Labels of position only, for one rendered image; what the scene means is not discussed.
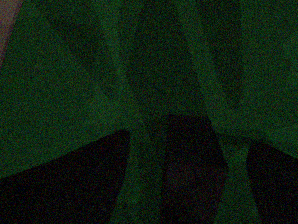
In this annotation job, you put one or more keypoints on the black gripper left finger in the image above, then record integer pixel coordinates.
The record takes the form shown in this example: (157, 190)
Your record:
(81, 187)

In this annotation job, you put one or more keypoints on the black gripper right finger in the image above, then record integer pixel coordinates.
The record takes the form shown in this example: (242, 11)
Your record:
(273, 177)

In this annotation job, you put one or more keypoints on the black plug with cable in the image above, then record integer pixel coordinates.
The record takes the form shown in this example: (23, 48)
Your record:
(194, 172)

